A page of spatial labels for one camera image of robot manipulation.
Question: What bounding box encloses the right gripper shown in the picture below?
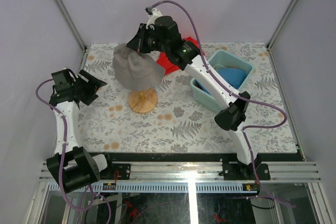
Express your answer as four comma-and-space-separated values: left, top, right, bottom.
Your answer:
126, 24, 169, 54

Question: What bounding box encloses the grey bucket hat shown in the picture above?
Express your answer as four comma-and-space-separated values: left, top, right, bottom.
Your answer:
112, 44, 165, 91

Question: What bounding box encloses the red cloth hat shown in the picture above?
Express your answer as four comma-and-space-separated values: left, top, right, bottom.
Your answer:
156, 37, 199, 76

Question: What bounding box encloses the wooden hat stand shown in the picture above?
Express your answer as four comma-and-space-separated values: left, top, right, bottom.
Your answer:
128, 88, 158, 114

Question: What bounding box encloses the teal plastic bin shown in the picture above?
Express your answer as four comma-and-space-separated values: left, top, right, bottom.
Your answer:
190, 49, 255, 113

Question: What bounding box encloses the blue bucket hat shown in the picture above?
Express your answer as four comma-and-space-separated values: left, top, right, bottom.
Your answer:
202, 67, 248, 95

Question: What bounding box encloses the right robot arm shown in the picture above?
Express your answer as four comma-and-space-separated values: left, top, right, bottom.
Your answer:
127, 16, 270, 180

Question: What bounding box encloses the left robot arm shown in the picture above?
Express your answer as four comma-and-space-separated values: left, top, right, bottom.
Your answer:
47, 69, 115, 193

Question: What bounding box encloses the floral table mat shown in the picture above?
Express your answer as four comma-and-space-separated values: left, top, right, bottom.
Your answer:
79, 42, 297, 153

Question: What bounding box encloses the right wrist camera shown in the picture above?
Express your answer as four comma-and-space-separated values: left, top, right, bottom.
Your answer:
145, 6, 162, 27

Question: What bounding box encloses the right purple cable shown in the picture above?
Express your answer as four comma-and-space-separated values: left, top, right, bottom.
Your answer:
151, 0, 297, 208

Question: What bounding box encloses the purple cable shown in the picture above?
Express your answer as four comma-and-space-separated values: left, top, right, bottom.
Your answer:
35, 78, 112, 224
151, 0, 297, 208

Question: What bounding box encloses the left corner aluminium post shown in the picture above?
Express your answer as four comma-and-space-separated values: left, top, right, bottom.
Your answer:
39, 0, 88, 51

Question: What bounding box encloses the corner aluminium post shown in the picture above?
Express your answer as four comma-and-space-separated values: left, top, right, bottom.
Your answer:
39, 0, 88, 51
266, 0, 316, 50

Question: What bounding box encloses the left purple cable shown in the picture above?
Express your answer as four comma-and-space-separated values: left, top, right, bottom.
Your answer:
35, 78, 112, 224

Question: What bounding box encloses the right corner aluminium post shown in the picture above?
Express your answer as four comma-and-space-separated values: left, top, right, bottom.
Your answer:
266, 0, 316, 50

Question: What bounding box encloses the aluminium rail frame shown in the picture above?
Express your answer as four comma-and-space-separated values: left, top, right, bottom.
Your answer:
27, 153, 335, 223

